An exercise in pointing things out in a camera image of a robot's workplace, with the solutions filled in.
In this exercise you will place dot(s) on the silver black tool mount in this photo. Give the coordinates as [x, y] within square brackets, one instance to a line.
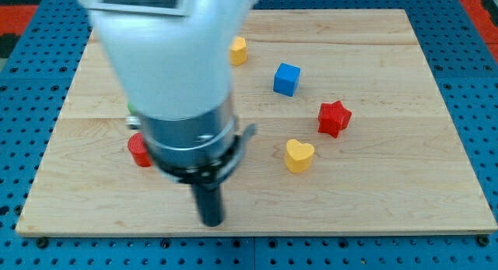
[204, 149]

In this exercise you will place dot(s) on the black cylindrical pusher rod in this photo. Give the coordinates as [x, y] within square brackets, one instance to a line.
[209, 201]

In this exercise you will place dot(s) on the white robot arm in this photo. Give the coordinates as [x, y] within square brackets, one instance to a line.
[172, 58]

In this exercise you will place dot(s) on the blue cube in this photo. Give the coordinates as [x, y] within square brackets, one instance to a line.
[286, 79]

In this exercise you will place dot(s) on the red cylinder block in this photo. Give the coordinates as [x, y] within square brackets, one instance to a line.
[138, 150]

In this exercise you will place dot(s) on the green block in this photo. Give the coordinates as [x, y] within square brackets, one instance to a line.
[131, 109]

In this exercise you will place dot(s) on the yellow heart block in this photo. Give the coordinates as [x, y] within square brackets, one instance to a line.
[298, 156]

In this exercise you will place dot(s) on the yellow hexagon block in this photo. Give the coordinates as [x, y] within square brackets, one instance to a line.
[238, 51]

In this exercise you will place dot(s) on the red star block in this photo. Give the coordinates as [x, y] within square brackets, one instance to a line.
[333, 118]

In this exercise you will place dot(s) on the wooden board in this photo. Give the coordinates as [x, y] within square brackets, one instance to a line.
[399, 168]

